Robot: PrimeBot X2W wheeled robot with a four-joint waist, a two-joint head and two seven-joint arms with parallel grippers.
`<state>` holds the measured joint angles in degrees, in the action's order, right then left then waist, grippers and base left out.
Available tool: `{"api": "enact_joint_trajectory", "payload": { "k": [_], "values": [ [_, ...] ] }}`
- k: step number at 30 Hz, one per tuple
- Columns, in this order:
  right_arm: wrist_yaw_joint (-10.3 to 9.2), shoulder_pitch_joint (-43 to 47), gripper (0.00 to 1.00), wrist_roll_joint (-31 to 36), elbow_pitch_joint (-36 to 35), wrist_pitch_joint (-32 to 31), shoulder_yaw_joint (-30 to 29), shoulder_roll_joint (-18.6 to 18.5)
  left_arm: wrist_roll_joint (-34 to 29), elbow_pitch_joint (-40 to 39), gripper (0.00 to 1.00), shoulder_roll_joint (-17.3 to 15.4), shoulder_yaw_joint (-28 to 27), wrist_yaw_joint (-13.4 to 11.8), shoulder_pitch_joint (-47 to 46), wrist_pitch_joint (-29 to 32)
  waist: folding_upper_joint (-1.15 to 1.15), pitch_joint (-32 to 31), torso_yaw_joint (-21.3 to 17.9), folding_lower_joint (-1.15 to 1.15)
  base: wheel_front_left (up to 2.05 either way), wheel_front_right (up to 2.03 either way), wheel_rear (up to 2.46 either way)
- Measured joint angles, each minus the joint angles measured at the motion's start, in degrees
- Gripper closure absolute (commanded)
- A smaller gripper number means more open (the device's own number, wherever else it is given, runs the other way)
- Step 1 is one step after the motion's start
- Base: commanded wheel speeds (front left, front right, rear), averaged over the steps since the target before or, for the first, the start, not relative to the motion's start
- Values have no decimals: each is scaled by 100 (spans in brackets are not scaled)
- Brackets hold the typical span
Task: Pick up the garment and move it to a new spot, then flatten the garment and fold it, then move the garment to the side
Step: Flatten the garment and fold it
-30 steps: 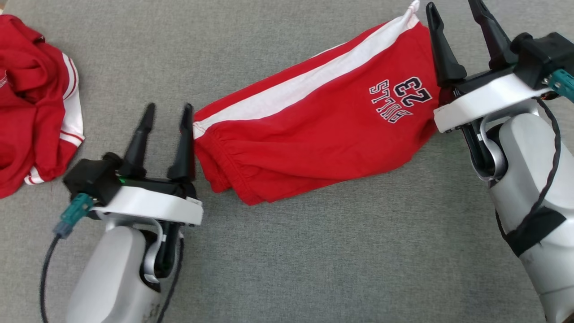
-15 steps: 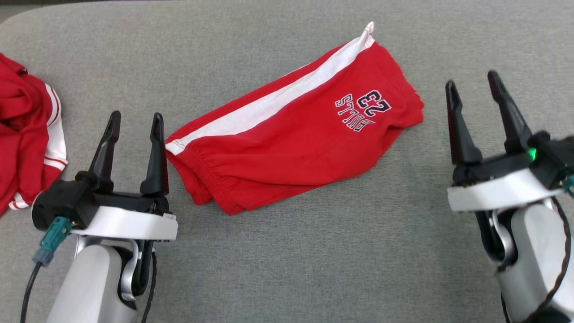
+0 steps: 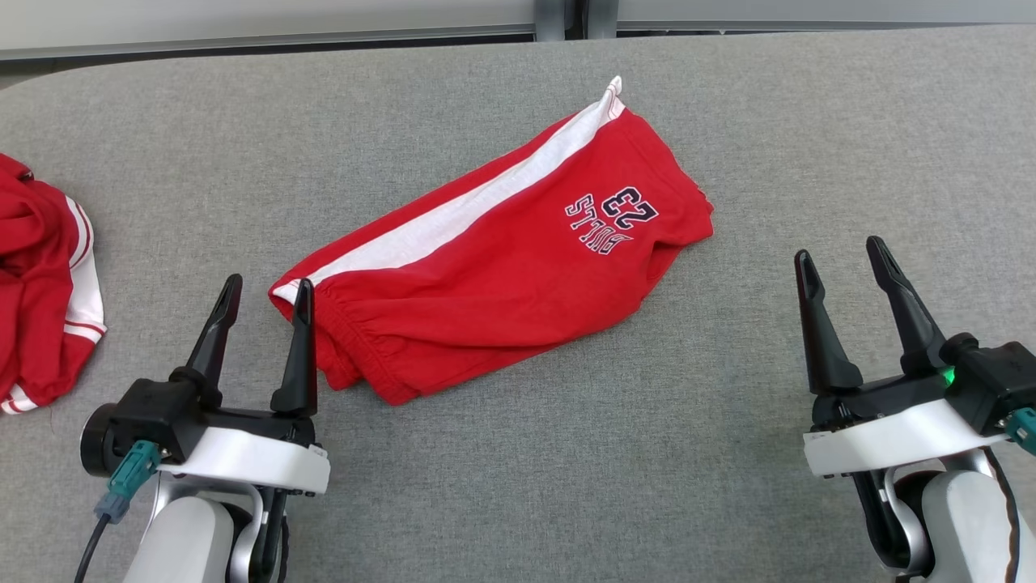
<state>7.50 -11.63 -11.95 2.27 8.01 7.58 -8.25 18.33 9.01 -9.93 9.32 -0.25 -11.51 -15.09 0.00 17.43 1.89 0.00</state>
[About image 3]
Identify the grey partition base rail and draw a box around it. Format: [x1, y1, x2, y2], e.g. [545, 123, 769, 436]
[0, 23, 537, 62]
[617, 18, 1036, 34]

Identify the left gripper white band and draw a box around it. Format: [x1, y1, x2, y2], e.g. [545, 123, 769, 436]
[158, 274, 331, 496]

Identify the red shorts white side stripe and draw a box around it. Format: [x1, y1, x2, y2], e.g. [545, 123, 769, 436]
[270, 76, 715, 406]

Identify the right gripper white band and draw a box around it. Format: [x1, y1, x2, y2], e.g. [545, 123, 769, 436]
[793, 236, 1010, 479]

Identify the grey cylindrical post foot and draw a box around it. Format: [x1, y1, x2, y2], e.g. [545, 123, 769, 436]
[587, 0, 620, 40]
[534, 0, 567, 42]

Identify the black cable teal connector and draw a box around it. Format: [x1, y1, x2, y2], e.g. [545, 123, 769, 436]
[74, 441, 162, 583]
[1006, 407, 1036, 456]

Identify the left black cable teal connector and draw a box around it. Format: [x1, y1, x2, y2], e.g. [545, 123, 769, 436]
[74, 441, 162, 583]

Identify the red jersey white trim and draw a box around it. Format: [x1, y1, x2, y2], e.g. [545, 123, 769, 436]
[0, 152, 108, 415]

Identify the right black cable teal connector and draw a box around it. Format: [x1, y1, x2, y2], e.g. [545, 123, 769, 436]
[1006, 407, 1036, 456]

